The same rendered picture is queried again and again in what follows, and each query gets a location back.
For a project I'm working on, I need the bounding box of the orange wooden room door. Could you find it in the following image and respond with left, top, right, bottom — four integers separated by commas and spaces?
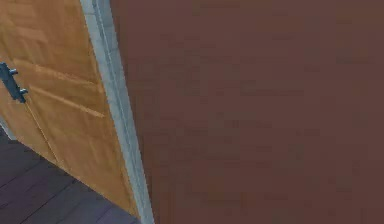
0, 0, 140, 218

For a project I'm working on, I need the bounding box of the dark grey door handle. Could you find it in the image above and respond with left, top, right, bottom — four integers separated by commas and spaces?
0, 62, 29, 104

